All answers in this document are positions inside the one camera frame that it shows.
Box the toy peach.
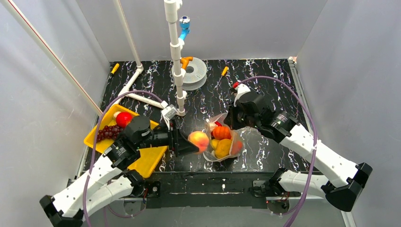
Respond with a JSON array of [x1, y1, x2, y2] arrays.
[[188, 131, 209, 153]]

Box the yellow toy mango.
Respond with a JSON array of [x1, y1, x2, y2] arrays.
[[210, 139, 220, 150]]

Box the orange toy pumpkin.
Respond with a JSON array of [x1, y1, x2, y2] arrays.
[[212, 126, 232, 140]]

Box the white toy garlic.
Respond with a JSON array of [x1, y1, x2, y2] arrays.
[[209, 122, 218, 132]]

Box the orange toy carrot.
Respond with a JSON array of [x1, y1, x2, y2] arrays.
[[230, 141, 243, 155]]

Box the toy orange fruit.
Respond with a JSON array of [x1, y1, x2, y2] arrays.
[[215, 139, 232, 159]]

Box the clear polka dot zip bag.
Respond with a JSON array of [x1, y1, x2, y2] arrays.
[[203, 113, 244, 162]]

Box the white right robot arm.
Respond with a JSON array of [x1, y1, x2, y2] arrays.
[[224, 91, 373, 212]]

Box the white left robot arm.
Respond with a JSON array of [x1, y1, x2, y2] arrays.
[[40, 115, 199, 227]]

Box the red toy apple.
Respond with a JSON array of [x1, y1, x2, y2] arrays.
[[114, 112, 133, 128]]

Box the purple toy grapes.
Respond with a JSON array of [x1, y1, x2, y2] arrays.
[[96, 125, 124, 143]]

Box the yellow screwdriver right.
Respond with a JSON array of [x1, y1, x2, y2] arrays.
[[216, 66, 228, 86]]

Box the grey filament spool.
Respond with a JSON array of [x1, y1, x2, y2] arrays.
[[182, 57, 208, 91]]

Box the white pvc pipe stand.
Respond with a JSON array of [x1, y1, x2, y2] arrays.
[[113, 0, 186, 116]]

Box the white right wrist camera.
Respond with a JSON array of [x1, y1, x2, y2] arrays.
[[233, 82, 250, 107]]

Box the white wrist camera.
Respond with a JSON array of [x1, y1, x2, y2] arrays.
[[161, 105, 178, 124], [233, 82, 250, 107]]

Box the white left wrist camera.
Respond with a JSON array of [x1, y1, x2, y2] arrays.
[[161, 105, 178, 124]]

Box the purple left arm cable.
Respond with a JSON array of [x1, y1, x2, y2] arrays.
[[82, 90, 168, 227]]

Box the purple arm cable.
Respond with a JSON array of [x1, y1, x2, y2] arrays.
[[82, 90, 168, 227], [232, 76, 319, 227]]

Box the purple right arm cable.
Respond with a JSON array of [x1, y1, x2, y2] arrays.
[[232, 76, 319, 227]]

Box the orange clamp handle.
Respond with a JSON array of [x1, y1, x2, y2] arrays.
[[180, 56, 193, 70]]

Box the blue overhead camera mount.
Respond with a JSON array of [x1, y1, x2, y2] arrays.
[[179, 16, 191, 41]]

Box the aluminium frame rail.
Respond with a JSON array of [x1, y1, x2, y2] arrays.
[[58, 58, 358, 227]]

